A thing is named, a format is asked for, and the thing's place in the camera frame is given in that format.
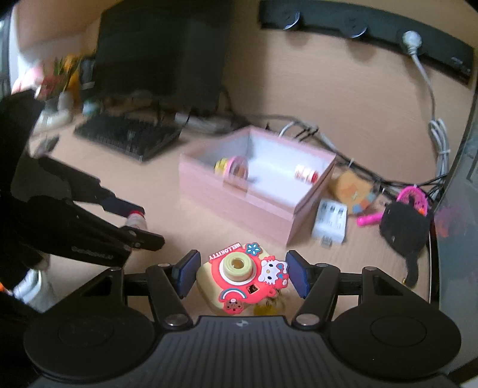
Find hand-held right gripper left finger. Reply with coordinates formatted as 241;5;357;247
75;250;203;329

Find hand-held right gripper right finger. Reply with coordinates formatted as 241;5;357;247
285;250;411;329

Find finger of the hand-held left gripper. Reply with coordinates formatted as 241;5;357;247
34;155;146;219
23;196;166;268

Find small red-white bottle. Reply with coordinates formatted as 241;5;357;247
125;210;148;230

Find red yellow toy camera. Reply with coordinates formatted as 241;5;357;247
196;242;290;318

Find pink cardboard box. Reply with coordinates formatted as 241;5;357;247
178;126;337;247

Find orange patterned cloth pouch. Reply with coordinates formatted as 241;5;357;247
328;169;379;216

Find black pouch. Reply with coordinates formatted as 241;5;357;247
379;201;431;289

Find pink plastic scoop net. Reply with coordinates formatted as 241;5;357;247
356;186;428;228

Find white battery pack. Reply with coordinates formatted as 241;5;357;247
311;199;349;249

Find black keyboard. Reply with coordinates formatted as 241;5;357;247
73;113;184;164

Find white pot with colourful flowers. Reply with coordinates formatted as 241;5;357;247
34;54;81;126

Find red white tape roll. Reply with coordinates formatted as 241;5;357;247
294;164;321;184

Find pink yellow tape roll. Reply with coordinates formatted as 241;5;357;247
214;155;250;180

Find black computer monitor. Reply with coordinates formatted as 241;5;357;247
94;0;229;114

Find white computer case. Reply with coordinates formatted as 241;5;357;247
428;112;478;374

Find black power strip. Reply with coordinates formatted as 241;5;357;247
259;0;476;87

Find black cable bundle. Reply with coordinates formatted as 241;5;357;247
261;115;447;200

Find grey cable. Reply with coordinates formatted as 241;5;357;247
277;120;338;152

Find white cable with plug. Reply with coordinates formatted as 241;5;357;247
402;30;451;176

